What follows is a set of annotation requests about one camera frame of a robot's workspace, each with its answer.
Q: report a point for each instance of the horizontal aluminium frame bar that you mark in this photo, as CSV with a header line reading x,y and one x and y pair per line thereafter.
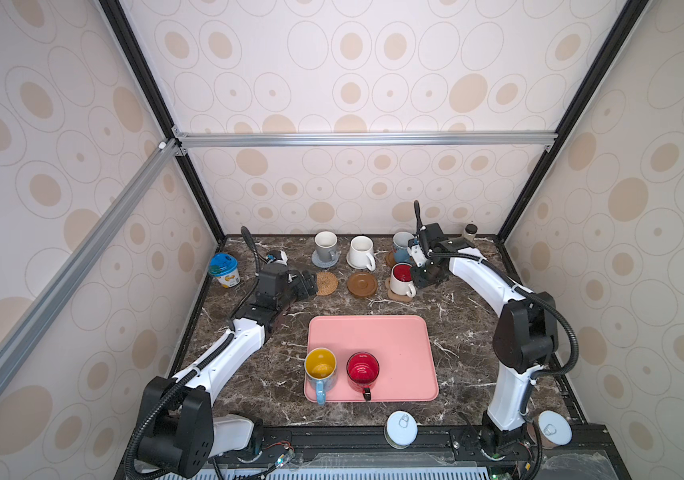
x,y
285,140

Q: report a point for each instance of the blue mug yellow inside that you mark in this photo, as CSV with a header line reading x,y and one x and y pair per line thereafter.
x,y
321,372

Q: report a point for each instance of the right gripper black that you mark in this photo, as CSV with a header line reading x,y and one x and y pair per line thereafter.
x,y
420,282

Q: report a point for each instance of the white round lid container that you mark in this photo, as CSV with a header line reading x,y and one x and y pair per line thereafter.
x,y
401,430

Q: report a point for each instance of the light blue fabric coaster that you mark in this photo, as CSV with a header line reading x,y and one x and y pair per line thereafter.
x,y
318,262

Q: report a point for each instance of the brown wooden round coaster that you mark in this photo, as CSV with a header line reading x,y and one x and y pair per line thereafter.
x,y
390,259

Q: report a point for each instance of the blue lid snack tub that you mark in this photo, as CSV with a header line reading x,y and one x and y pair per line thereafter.
x,y
224,268

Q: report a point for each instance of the pink plastic tray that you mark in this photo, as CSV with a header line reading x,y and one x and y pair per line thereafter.
x,y
400,344

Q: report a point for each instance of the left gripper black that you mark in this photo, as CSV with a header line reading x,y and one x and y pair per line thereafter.
x,y
310,284

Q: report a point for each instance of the slanted aluminium frame bar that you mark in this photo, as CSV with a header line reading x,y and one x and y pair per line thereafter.
x,y
38,318

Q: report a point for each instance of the black mug red inside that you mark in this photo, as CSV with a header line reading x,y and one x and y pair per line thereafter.
x,y
363,370

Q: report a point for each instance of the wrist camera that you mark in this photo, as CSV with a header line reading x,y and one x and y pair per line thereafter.
x,y
277,256
424,242

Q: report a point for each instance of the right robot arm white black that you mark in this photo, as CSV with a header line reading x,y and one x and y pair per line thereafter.
x,y
532,338

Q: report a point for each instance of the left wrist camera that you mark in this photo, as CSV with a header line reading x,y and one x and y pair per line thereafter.
x,y
277,256

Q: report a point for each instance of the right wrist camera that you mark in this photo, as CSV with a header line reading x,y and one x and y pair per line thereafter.
x,y
424,242

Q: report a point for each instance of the paw shaped wooden coaster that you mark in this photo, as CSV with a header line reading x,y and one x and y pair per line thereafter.
x,y
397,296

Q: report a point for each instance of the white mug red inside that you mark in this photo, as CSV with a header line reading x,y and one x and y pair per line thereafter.
x,y
402,271

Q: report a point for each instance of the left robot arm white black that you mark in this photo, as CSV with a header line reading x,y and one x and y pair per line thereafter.
x,y
176,432

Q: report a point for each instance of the clear bottle black cap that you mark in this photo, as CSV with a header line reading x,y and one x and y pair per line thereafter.
x,y
470,232

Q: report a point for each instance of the light blue mug white inside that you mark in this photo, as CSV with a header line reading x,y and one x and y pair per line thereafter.
x,y
401,246

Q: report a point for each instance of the grey mug white inside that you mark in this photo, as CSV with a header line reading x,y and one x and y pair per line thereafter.
x,y
326,243

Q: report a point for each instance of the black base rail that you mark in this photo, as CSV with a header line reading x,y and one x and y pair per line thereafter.
x,y
439,452

